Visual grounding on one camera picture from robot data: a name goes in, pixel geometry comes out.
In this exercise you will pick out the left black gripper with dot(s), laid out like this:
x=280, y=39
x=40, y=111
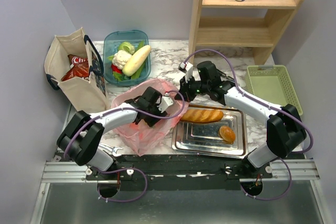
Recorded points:
x=150, y=121

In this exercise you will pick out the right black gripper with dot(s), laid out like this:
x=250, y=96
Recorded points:
x=185, y=89

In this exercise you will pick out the green leafy herb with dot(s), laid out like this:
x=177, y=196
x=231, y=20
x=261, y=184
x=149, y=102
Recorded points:
x=120, y=76

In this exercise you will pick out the pink plastic grocery bag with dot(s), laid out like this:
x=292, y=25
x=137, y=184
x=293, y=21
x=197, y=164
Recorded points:
x=141, y=138

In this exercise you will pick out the white eggplant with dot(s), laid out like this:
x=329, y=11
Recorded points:
x=136, y=61

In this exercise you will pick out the white cauliflower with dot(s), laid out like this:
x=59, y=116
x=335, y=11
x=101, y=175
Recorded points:
x=121, y=58

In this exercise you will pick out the beige canvas tote bag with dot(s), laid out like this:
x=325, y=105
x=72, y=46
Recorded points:
x=87, y=95

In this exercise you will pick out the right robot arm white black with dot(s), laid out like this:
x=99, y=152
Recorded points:
x=283, y=123

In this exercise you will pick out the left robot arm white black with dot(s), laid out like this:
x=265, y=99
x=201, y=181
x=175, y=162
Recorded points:
x=81, y=137

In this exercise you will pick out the black tool on box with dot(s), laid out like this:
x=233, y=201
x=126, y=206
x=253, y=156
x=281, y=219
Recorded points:
x=225, y=76

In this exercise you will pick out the long baguette bread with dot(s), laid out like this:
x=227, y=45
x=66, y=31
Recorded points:
x=202, y=115

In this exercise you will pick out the red pepper in container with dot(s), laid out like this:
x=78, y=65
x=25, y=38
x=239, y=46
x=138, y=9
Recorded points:
x=116, y=69

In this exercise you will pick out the round bread bun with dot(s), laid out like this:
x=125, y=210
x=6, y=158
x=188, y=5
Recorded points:
x=227, y=134

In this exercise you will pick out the silver metal tray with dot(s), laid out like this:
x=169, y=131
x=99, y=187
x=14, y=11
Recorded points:
x=204, y=138

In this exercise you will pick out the green plastic basket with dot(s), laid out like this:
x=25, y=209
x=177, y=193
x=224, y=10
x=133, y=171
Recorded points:
x=273, y=84

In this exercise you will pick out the green leaf vegetable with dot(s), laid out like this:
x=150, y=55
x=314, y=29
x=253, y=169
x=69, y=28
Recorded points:
x=138, y=72

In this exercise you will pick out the green cabbage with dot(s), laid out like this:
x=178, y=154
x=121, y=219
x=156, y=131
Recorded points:
x=127, y=46

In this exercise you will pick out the silver wrench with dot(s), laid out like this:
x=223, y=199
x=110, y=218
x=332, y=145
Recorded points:
x=111, y=150

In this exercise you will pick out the red chips bag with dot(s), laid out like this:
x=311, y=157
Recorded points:
x=79, y=67

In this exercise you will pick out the wooden shelf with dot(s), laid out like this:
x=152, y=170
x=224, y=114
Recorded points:
x=256, y=24

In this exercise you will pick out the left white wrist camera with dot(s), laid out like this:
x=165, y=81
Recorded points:
x=165, y=102

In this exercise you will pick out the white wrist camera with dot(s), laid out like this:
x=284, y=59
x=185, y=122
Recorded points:
x=165, y=102
x=187, y=69

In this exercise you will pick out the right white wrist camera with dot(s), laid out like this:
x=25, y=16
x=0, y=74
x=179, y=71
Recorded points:
x=187, y=69

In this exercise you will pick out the black mounting base rail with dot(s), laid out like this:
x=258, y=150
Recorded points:
x=177, y=172

